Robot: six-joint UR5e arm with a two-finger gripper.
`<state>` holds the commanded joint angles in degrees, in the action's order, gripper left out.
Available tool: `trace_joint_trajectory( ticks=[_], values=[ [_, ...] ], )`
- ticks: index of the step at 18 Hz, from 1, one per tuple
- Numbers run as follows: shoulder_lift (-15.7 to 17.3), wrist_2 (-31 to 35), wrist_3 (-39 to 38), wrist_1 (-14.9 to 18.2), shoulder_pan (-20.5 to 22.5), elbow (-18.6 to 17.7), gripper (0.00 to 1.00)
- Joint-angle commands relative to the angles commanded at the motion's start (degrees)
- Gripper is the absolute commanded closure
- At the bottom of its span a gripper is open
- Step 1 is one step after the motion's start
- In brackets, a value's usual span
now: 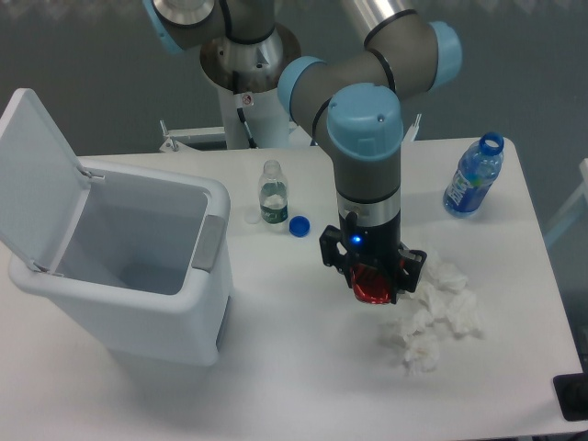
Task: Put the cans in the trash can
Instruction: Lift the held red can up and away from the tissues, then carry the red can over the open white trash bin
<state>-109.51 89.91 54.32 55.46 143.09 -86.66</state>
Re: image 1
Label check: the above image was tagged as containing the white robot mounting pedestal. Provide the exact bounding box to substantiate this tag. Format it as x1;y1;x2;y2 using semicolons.
199;23;300;150

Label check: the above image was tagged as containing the black cable on pedestal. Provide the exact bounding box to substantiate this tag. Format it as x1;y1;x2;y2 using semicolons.
236;106;257;150

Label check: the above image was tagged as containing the clear bottle with green label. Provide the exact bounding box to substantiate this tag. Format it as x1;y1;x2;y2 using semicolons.
258;160;288;232

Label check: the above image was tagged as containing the white trash can with lid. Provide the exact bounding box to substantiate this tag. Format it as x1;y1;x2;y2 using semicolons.
1;88;232;366

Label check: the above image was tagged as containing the blue plastic drink bottle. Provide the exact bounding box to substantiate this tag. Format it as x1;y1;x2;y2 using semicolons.
443;131;504;218

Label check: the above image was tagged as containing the crushed red soda can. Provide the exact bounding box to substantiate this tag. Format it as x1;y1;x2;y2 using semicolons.
351;264;393;305

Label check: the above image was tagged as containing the white metal frame bracket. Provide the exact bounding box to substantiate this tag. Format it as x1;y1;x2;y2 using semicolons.
159;119;227;153

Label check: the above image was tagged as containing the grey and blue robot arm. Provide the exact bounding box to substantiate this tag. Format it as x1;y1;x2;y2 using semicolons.
144;1;462;304

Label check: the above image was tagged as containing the crumpled white tissue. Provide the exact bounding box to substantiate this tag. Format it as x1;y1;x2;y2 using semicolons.
379;281;447;346
402;333;440;376
444;289;484;339
424;248;469;292

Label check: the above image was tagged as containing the white bottle cap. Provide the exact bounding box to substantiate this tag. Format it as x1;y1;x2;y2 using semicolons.
243;211;260;225

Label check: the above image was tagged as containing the blue bottle cap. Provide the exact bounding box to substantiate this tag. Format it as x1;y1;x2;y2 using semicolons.
288;215;311;238

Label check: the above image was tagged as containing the black device at table edge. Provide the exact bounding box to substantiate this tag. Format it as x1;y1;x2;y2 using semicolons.
553;373;587;422

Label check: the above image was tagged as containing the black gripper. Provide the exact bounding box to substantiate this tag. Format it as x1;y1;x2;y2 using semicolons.
319;215;427;304

